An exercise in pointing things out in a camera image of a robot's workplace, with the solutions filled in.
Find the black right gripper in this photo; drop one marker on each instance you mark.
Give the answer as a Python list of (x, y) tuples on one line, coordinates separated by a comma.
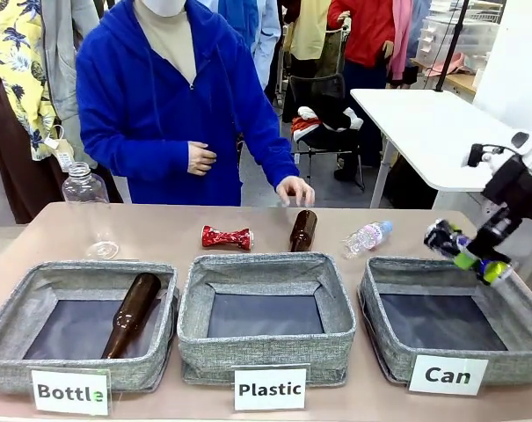
[(518, 189)]

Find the crushed black can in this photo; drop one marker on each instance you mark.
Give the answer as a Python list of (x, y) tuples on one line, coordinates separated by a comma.
[(439, 239)]

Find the small clear water bottle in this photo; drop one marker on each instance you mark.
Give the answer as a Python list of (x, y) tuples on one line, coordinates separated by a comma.
[(366, 237)]

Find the brown glass bottle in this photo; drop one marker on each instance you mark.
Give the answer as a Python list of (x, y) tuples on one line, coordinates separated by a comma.
[(303, 230), (131, 312)]

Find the crushed red can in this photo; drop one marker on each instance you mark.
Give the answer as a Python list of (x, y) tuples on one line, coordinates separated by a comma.
[(223, 237)]

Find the large clear plastic bottle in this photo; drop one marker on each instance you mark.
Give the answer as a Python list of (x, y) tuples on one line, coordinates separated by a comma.
[(85, 193)]

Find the person's left forearm blue sleeve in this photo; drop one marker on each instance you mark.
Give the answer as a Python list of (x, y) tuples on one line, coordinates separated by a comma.
[(272, 158)]

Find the person's right forearm blue sleeve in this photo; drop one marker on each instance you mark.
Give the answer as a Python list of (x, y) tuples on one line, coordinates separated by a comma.
[(133, 158)]

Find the white sign reading Can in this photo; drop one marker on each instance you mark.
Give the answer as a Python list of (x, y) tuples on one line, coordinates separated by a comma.
[(448, 376)]

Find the grey fabric basket can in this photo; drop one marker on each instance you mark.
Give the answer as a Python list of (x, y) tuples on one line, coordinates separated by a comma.
[(380, 334)]

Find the grey fabric basket plastic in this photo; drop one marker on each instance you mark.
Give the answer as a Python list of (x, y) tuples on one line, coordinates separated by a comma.
[(265, 351)]

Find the grey fabric basket bottle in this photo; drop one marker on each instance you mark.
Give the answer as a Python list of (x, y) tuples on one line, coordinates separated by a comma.
[(10, 347)]

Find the person's left hand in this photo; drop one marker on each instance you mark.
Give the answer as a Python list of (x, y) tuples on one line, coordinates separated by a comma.
[(295, 186)]

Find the person's right hand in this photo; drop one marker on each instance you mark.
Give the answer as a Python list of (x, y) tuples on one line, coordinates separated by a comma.
[(200, 158)]

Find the white side table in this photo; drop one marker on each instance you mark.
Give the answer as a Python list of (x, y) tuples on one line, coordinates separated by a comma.
[(424, 127)]

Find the wooden desk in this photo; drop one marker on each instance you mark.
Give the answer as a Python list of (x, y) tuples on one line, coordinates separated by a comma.
[(461, 83)]

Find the pink cloth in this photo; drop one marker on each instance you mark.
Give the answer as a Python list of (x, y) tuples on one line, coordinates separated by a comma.
[(448, 66)]

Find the black and white garment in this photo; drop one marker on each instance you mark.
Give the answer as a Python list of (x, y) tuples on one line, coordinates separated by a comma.
[(336, 118)]

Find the black stand pole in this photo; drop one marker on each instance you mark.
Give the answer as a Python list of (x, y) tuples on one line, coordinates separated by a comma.
[(452, 44)]

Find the white plastic storage drawers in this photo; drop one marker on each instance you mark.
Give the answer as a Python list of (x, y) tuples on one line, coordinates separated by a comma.
[(468, 35)]

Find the pink hanging garment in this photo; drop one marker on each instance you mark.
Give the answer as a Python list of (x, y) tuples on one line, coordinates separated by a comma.
[(402, 39)]

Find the red orange garment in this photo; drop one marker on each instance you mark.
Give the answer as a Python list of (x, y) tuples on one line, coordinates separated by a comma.
[(303, 127)]

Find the black folding chair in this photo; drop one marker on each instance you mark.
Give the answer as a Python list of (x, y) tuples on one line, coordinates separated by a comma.
[(318, 90)]

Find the white sign reading Plastic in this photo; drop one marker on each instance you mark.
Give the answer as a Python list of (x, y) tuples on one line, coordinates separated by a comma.
[(270, 389)]

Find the light blue shirt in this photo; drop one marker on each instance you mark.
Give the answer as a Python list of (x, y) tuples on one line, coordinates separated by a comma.
[(267, 35)]

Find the blue hanging garment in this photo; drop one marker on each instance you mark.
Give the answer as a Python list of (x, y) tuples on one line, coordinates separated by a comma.
[(239, 17)]

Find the person in blue hoodie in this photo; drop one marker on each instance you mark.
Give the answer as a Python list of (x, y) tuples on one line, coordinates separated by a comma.
[(151, 110)]

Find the white face mask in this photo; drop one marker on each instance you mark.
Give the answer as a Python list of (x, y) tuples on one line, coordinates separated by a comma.
[(162, 6)]

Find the beige price tag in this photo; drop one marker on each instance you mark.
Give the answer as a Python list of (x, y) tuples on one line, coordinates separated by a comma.
[(64, 160)]

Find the white sign reading Bottle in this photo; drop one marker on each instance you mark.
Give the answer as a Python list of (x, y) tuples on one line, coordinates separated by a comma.
[(70, 391)]

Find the white price tag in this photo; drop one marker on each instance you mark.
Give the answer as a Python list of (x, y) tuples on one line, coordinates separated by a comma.
[(51, 142)]

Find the grey hanging hoodie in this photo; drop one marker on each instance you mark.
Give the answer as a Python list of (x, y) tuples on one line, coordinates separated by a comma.
[(63, 66)]

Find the brown skirt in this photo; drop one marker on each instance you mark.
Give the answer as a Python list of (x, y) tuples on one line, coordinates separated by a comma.
[(15, 176)]

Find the yellow floral shirt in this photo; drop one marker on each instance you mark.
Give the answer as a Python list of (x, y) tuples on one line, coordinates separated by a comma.
[(15, 66)]

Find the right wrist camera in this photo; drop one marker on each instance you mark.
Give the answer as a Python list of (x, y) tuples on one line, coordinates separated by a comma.
[(474, 156)]

